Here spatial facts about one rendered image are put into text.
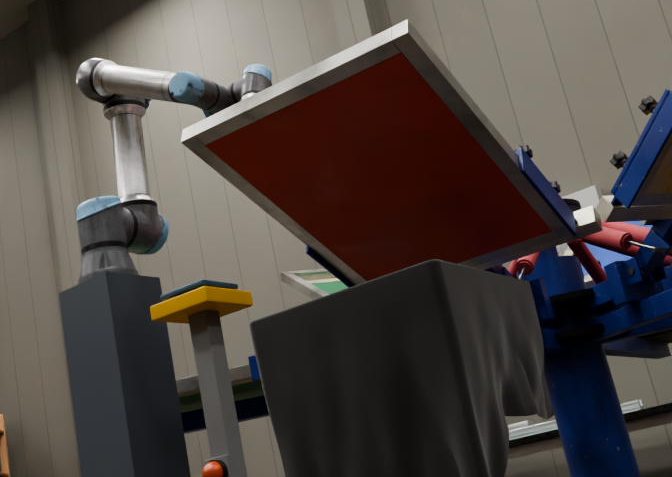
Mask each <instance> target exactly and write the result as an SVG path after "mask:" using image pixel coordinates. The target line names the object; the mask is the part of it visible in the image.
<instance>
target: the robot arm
mask: <svg viewBox="0 0 672 477"><path fill-rule="evenodd" d="M76 81H77V85H78V88H79V89H80V91H81V92H82V93H83V94H84V95H85V96H86V97H87V98H89V99H91V100H94V101H96V102H99V103H102V104H103V112H104V117H105V118H106V119H108V120H109V121H110V125H111V134H112V143H113V152H114V161H115V170H116V179H117V188H118V197H117V196H102V197H97V198H93V199H90V200H87V201H85V202H83V203H81V204H80V205H79V206H78V207H77V210H76V213H77V220H76V222H77V224H78V231H79V238H80V246H81V253H82V264H81V269H80V275H79V279H78V284H80V283H83V282H85V281H87V280H89V279H92V278H94V277H96V276H98V275H101V274H103V273H105V272H111V273H121V274H131V275H139V273H138V271H137V269H136V268H135V265H134V263H133V261H132V259H131V257H130V255H129V252H130V253H135V254H138V255H143V254H145V255H150V254H154V253H156V252H157V251H159V250H160V249H161V248H162V247H163V244H164V243H165V242H166V240H167V237H168V233H169V226H168V222H167V220H166V219H165V218H164V217H163V216H162V215H161V214H158V207H157V202H156V201H155V200H153V199H152V198H151V196H150V188H149V179H148V171H147V163H146V154H145V146H144V138H143V129H142V121H141V118H142V117H143V116H144V115H145V114H146V109H147V108H148V107H149V105H150V104H149V101H151V99H153V100H160V101H167V102H174V103H181V104H188V105H192V106H195V107H198V108H200V109H202V111H203V113H204V115H205V116H206V118H208V117H210V116H212V115H214V114H216V113H218V112H220V111H222V110H224V109H226V108H228V107H230V106H232V105H234V104H236V103H238V102H240V101H242V100H244V99H246V98H248V97H250V96H252V95H254V94H256V93H258V92H261V91H263V90H265V89H267V88H269V87H271V86H272V74H271V72H270V70H269V69H268V68H267V67H265V66H264V65H261V64H252V65H249V66H247V67H246V68H245V70H244V72H243V74H242V79H240V80H238V81H236V82H234V83H232V84H230V85H228V86H222V85H220V84H218V83H215V82H213V81H211V80H208V79H206V78H203V77H201V76H199V75H197V74H196V73H193V72H188V71H184V70H183V71H179V72H178V73H176V72H168V71H159V70H151V69H143V68H135V67H127V66H119V65H117V64H115V63H114V62H112V61H109V60H104V59H99V58H93V59H89V60H87V61H85V62H84V63H83V64H82V65H81V66H80V68H79V69H78V72H77V76H76Z"/></svg>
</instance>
